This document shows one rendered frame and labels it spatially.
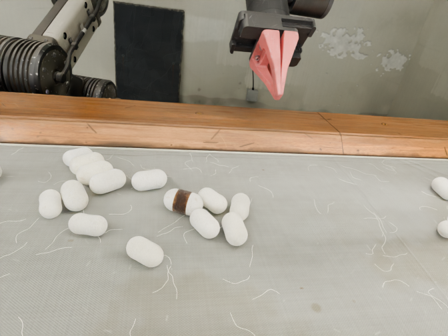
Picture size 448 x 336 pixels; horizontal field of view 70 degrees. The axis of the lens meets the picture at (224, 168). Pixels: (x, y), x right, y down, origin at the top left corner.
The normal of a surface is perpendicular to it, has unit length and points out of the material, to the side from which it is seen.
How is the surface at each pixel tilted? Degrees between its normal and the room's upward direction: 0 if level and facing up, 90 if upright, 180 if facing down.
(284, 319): 0
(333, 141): 45
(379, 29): 91
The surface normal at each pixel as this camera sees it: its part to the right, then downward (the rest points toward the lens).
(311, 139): 0.21, -0.24
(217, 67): 0.07, 0.51
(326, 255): 0.13, -0.86
